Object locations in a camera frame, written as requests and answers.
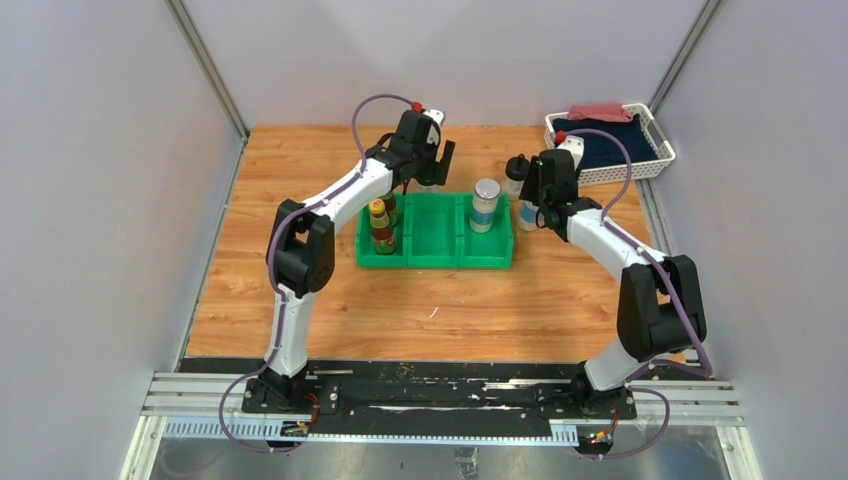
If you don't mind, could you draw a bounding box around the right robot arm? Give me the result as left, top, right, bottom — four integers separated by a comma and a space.
520, 149, 707, 418

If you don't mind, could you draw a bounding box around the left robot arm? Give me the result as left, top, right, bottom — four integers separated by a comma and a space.
258, 107, 455, 413

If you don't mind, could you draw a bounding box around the right black-spout seasoning jar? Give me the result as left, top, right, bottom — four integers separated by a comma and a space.
501, 154, 530, 201

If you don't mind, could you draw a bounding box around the silver-lid jar in bin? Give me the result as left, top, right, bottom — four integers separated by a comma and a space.
469, 178, 501, 233

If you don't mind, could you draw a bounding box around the dark blue folded cloth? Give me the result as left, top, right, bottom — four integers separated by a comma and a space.
552, 113, 660, 171

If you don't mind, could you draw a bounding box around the green three-compartment plastic bin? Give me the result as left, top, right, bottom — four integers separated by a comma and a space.
355, 193, 514, 269

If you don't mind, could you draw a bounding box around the pink folded cloth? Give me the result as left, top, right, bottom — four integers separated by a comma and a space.
567, 103, 633, 123

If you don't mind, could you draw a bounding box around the white perforated plastic basket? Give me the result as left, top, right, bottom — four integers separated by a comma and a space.
544, 103, 676, 186

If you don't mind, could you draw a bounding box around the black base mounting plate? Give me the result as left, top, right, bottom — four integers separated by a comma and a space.
178, 357, 699, 446

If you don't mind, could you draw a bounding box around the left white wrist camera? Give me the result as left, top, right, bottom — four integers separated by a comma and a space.
411, 102, 445, 145

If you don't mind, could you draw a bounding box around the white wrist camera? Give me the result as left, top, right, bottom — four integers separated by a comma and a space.
554, 130, 585, 170
411, 102, 445, 145

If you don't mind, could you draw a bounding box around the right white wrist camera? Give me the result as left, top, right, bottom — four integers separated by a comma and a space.
554, 130, 585, 170

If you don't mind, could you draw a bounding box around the aluminium rail frame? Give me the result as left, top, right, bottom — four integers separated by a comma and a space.
121, 359, 762, 479

